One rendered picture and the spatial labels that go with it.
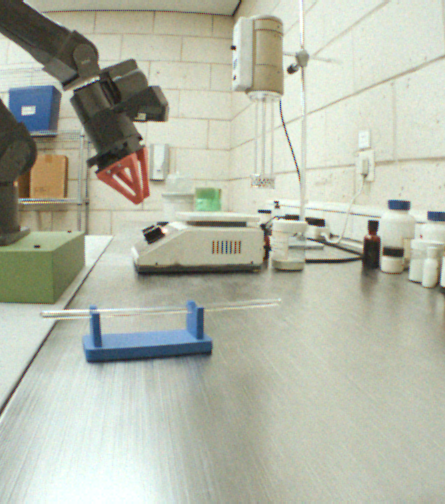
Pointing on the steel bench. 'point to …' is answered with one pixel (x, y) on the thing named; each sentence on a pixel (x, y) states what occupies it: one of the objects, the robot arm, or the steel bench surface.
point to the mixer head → (259, 58)
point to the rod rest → (109, 348)
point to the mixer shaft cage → (263, 151)
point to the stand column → (303, 116)
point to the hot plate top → (218, 217)
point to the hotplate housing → (204, 248)
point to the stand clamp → (306, 60)
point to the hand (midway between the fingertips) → (140, 195)
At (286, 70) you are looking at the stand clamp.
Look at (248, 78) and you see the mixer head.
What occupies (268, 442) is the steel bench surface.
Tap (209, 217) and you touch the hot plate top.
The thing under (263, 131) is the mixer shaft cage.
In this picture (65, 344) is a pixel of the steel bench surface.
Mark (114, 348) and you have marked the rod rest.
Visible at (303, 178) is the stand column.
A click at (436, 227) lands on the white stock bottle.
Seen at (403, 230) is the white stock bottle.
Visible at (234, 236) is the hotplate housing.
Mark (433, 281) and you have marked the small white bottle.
